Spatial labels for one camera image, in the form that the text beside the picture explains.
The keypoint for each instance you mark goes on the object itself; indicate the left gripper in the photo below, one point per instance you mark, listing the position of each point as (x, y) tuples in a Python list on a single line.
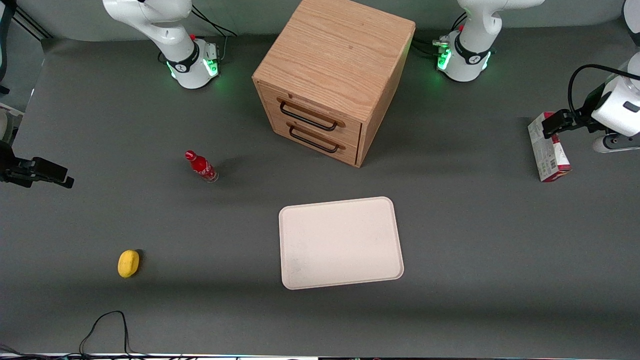
[(589, 111)]

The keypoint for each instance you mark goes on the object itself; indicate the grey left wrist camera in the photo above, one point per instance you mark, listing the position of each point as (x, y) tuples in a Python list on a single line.
[(617, 143)]

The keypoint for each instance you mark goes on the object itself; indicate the beige plastic tray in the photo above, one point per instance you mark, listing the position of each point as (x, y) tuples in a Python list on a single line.
[(340, 242)]

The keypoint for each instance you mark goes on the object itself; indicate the wooden drawer front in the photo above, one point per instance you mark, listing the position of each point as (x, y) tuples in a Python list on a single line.
[(350, 131), (305, 150)]

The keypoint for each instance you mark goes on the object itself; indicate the red cookie box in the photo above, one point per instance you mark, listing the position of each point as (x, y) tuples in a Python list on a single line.
[(549, 157)]

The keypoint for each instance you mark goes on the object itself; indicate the wooden drawer cabinet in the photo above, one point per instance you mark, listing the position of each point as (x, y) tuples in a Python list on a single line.
[(335, 55)]

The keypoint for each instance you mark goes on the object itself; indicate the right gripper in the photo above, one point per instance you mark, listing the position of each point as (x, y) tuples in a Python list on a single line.
[(9, 161)]

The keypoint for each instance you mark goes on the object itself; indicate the red cola bottle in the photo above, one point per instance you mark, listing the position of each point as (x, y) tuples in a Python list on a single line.
[(201, 166)]

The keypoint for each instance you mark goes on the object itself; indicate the yellow lemon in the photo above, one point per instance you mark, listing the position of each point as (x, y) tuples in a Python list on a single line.
[(128, 263)]

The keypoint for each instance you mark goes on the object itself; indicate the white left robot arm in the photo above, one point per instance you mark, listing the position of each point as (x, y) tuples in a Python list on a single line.
[(472, 35)]

